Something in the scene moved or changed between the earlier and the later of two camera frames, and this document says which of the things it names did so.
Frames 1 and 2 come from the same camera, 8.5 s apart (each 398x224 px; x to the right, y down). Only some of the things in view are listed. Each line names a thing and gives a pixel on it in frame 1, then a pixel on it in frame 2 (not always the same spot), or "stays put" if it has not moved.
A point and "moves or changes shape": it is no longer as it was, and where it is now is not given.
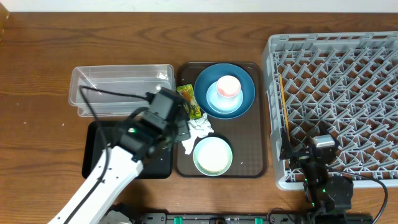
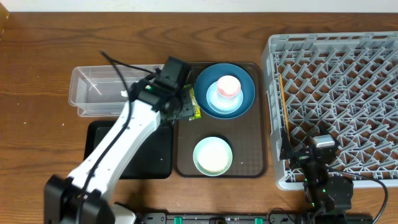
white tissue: x=199 y=127 moves or changes shape
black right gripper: x=300 y=157 stays put
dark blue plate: x=211 y=75 stays put
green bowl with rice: x=212 y=156 stays put
